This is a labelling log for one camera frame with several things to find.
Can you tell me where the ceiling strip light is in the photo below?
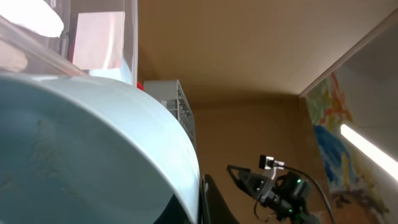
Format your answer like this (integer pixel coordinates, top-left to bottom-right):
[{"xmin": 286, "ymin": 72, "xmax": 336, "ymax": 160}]
[{"xmin": 340, "ymin": 124, "xmax": 397, "ymax": 180}]

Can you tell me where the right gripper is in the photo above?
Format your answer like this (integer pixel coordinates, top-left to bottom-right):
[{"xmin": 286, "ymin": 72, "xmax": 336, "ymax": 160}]
[{"xmin": 226, "ymin": 165, "xmax": 282, "ymax": 208}]

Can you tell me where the grey dishwasher rack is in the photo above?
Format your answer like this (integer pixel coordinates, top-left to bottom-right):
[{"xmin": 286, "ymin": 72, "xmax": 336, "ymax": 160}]
[{"xmin": 144, "ymin": 80, "xmax": 197, "ymax": 149}]

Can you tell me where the colourful wall painting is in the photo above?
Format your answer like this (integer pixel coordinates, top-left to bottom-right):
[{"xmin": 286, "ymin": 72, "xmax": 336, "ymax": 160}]
[{"xmin": 305, "ymin": 73, "xmax": 397, "ymax": 223}]

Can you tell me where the clear plastic bin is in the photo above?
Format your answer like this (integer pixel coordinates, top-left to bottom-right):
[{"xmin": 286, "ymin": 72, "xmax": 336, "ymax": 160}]
[{"xmin": 1, "ymin": 0, "xmax": 138, "ymax": 86}]

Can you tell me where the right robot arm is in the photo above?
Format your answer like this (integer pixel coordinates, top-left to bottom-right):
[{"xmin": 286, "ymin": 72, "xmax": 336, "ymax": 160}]
[{"xmin": 226, "ymin": 165, "xmax": 336, "ymax": 224}]

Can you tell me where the light blue small bowl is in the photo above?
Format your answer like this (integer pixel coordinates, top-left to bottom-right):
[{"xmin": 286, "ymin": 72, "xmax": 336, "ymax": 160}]
[{"xmin": 1, "ymin": 73, "xmax": 200, "ymax": 223}]

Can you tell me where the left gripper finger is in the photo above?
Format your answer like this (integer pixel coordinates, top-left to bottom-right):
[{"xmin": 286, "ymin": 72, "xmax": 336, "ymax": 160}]
[{"xmin": 200, "ymin": 174, "xmax": 239, "ymax": 224}]

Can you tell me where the red serving tray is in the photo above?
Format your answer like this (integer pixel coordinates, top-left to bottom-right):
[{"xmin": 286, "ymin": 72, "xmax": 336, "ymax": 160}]
[{"xmin": 137, "ymin": 82, "xmax": 144, "ymax": 91}]

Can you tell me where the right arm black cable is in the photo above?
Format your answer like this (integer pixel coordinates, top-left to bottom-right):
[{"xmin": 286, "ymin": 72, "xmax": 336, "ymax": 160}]
[{"xmin": 253, "ymin": 164, "xmax": 336, "ymax": 224}]

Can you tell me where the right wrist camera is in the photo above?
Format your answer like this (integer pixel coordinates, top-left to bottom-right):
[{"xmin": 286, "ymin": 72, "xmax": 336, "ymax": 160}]
[{"xmin": 259, "ymin": 155, "xmax": 284, "ymax": 170}]

